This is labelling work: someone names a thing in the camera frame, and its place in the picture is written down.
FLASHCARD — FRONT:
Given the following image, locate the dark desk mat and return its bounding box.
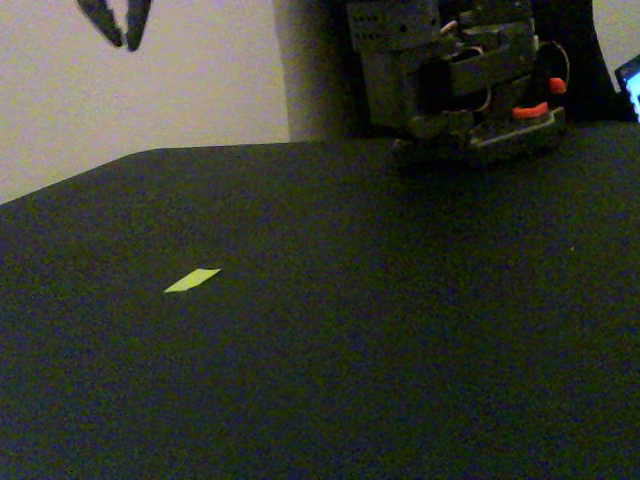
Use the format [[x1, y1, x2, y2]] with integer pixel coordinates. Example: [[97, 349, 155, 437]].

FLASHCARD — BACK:
[[0, 119, 640, 480]]

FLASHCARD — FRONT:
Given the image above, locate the green tape strip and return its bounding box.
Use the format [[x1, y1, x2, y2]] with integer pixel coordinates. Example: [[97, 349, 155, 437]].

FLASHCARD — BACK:
[[163, 267, 223, 294]]

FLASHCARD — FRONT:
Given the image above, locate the black office chair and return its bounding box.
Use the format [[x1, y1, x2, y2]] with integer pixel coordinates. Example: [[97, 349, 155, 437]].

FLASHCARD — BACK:
[[529, 0, 640, 124]]

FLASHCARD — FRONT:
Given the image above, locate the laptop screen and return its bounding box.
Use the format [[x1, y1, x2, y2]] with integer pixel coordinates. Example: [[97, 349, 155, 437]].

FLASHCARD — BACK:
[[614, 53, 640, 124]]

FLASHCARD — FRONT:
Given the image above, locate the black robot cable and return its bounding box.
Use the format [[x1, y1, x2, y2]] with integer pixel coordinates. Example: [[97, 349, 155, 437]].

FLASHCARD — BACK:
[[537, 38, 572, 86]]

